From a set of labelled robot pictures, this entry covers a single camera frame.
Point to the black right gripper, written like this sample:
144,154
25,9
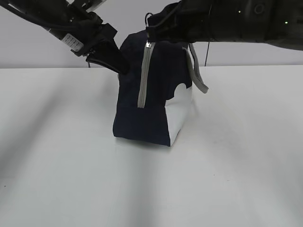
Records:
184,21

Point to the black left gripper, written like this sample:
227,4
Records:
97,41

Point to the navy white lunch bag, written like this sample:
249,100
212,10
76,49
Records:
155,95

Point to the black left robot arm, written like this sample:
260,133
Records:
52,15

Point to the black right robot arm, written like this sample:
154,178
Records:
275,22

